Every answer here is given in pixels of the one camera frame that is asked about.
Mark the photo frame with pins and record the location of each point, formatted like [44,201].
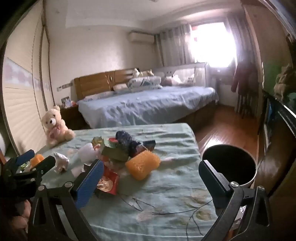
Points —
[66,102]

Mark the wooden nightstand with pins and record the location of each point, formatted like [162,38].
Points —
[69,117]

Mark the folded patterned blanket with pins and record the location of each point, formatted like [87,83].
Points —
[144,82]

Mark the yellow snack packet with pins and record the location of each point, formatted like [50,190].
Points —
[97,141]

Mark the bright window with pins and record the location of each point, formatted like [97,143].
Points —
[212,44]

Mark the person's left hand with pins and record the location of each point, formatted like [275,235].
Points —
[21,220]

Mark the wall switch panel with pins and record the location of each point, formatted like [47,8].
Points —
[64,87]

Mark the brown plush toy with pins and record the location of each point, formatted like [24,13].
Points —
[285,81]

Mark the white plush toy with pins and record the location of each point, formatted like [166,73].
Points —
[136,73]

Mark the grey patterned curtain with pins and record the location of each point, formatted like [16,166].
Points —
[238,39]
[173,46]

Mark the white foam net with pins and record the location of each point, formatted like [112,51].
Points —
[86,151]

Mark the black glass cabinet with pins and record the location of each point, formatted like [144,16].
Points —
[282,139]

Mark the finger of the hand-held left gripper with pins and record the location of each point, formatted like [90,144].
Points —
[23,158]
[44,166]

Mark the orange white snack packet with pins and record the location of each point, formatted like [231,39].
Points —
[108,182]

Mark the dark red coat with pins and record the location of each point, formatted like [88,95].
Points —
[242,74]

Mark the white trash bin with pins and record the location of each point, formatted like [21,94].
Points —
[229,162]

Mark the cream plush toy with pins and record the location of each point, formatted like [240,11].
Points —
[146,73]

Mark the orange sponge roll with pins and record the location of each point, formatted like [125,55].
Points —
[143,165]

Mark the pink plush toy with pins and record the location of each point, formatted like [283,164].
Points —
[170,81]

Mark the small orange object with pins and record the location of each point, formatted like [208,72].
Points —
[37,160]

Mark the coat rack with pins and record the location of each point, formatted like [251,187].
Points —
[246,104]

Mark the dark blue plastic bag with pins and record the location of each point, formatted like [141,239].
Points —
[126,141]

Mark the wooden headboard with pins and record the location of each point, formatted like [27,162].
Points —
[92,85]

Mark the bed with blue sheet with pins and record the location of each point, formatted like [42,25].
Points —
[143,104]

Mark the cream sliding door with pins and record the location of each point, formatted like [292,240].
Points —
[23,92]

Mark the green box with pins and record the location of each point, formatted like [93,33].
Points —
[115,153]

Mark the small white pillow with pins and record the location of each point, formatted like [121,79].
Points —
[120,87]

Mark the white air conditioner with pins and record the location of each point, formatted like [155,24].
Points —
[141,37]

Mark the cream teddy bear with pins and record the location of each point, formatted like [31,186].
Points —
[54,125]

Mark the stack of green boxes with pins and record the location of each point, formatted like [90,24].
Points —
[271,74]

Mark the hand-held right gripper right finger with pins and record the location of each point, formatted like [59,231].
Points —
[217,185]

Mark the wooden wardrobe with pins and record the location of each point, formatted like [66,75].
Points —
[259,34]

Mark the white crib rail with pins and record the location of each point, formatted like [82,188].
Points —
[185,71]

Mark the flat printed pillow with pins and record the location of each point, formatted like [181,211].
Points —
[98,95]

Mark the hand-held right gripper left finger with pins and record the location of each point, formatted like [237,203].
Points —
[90,183]

